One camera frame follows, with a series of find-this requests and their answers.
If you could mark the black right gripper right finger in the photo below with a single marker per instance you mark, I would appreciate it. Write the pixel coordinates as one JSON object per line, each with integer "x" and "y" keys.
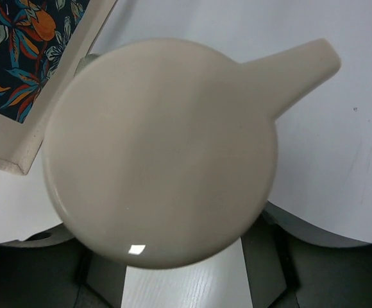
{"x": 291, "y": 263}

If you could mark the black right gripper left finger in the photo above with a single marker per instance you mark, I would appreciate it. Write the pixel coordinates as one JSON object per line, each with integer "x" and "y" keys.
{"x": 53, "y": 269}

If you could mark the beige pump bottle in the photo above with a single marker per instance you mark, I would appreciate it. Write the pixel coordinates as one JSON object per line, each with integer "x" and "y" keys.
{"x": 163, "y": 152}

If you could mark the beige canvas tote bag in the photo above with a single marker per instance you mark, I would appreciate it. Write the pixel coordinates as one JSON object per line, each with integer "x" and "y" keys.
{"x": 41, "y": 43}

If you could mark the green bottle lying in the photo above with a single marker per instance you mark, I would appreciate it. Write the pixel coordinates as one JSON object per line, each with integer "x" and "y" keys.
{"x": 89, "y": 58}

